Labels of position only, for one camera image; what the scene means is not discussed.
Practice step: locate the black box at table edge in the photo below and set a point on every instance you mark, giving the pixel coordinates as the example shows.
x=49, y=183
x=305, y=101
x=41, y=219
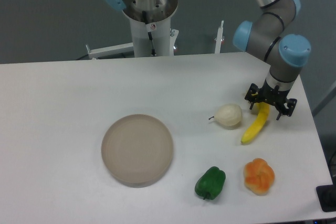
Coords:
x=326, y=196

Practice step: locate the white left support bracket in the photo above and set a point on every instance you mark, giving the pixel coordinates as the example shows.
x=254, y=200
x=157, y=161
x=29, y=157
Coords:
x=109, y=51

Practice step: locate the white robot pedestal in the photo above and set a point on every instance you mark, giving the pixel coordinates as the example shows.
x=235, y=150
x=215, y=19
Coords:
x=150, y=23

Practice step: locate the grey metal frame bar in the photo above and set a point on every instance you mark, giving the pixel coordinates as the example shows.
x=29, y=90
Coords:
x=325, y=99

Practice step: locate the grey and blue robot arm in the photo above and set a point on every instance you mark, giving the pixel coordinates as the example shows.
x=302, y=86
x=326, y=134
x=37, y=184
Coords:
x=286, y=55

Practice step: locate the green bell pepper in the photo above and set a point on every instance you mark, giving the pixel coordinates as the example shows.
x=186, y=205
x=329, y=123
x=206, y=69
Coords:
x=210, y=184

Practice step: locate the white support bracket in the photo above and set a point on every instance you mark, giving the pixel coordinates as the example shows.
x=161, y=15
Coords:
x=109, y=51
x=219, y=38

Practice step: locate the yellow banana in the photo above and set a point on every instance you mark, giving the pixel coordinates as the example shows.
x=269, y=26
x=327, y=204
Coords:
x=254, y=129

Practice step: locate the white right support bracket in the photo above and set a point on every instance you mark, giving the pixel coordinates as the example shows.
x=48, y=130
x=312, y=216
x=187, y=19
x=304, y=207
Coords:
x=219, y=38

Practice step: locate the beige round plate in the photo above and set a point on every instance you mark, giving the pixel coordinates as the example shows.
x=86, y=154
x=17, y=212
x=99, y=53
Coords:
x=137, y=150

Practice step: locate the orange knotted bread roll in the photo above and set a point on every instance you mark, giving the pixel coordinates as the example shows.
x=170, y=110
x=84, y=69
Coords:
x=258, y=176

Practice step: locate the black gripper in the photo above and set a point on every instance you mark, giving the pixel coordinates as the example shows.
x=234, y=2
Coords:
x=273, y=94

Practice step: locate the white pear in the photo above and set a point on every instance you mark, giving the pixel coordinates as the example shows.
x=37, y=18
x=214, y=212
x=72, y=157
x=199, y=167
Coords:
x=228, y=115

